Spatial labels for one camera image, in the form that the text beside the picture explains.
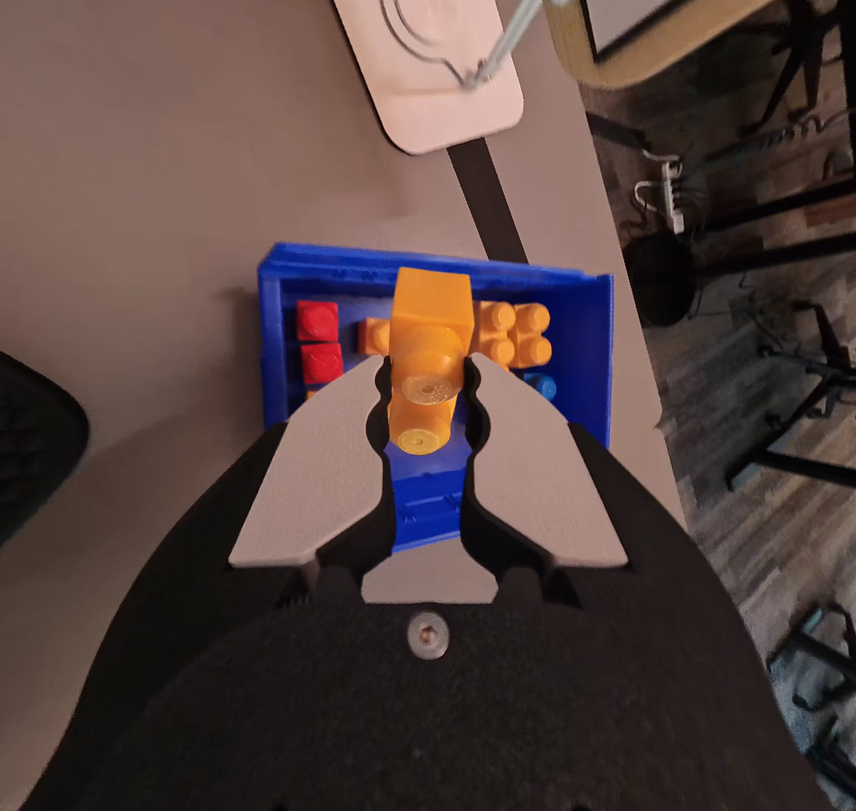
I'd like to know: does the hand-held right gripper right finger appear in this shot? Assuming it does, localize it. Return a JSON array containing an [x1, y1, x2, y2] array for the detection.
[[461, 353, 630, 594]]

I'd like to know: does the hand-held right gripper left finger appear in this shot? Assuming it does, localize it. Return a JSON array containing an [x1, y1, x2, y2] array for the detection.
[[229, 355, 397, 594]]

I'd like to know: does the orange mega block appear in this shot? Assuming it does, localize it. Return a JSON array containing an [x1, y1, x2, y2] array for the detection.
[[387, 393, 457, 456], [390, 266, 477, 406]]

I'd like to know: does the cluster of mega blocks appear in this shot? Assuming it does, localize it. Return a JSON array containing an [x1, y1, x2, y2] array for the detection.
[[294, 299, 557, 404]]

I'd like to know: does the blue plastic bin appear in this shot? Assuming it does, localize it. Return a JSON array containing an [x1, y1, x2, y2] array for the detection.
[[257, 242, 615, 553]]

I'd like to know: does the black round floor base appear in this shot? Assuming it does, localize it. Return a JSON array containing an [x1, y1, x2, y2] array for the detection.
[[624, 233, 698, 328]]

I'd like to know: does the white power strip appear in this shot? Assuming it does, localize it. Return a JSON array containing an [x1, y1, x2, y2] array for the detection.
[[634, 159, 687, 234]]

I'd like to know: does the black office chair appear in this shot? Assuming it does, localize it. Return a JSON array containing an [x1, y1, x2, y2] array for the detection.
[[768, 600, 856, 792]]

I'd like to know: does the white display stand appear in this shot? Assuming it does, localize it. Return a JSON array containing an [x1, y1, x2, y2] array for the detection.
[[314, 0, 544, 156]]

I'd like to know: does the instruction sheet on white stand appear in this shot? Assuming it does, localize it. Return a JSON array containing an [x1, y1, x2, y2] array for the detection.
[[535, 0, 850, 90]]

